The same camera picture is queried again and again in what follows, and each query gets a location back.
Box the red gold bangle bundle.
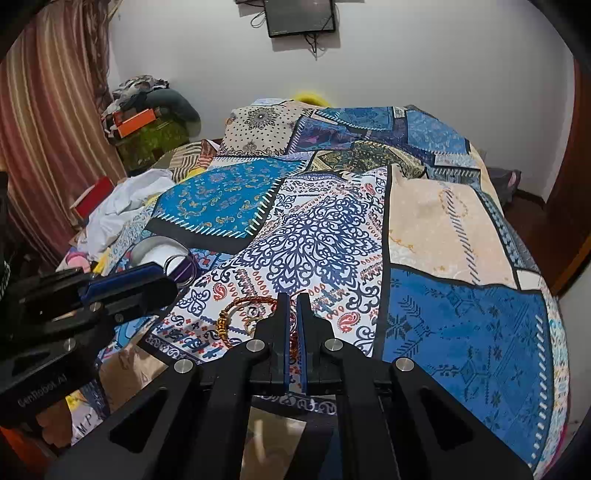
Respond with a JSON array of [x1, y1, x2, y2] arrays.
[[215, 295, 279, 349]]

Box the white jewelry box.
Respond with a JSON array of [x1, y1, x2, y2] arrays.
[[129, 236, 200, 287]]

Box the red book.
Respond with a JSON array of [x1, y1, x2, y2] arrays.
[[70, 176, 114, 220]]

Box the white crumpled cloth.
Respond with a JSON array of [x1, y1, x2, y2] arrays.
[[77, 169, 175, 260]]

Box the green patterned bag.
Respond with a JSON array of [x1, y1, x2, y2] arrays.
[[115, 117, 188, 175]]

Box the striped red curtain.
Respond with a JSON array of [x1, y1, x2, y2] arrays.
[[1, 1, 126, 267]]

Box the striped brown cloth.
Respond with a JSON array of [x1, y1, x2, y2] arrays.
[[152, 139, 219, 184]]

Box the orange box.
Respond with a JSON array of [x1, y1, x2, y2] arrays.
[[117, 109, 156, 138]]

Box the pile of dark clothes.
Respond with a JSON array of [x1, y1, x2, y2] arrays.
[[101, 75, 200, 139]]

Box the patchwork blue bedspread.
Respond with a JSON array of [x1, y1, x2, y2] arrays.
[[100, 101, 569, 479]]

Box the wooden door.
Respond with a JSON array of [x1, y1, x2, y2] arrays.
[[546, 61, 590, 295]]

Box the yellow pillow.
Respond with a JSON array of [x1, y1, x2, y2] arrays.
[[294, 91, 331, 108]]

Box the wall-mounted black monitor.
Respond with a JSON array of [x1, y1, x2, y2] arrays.
[[263, 0, 337, 38]]

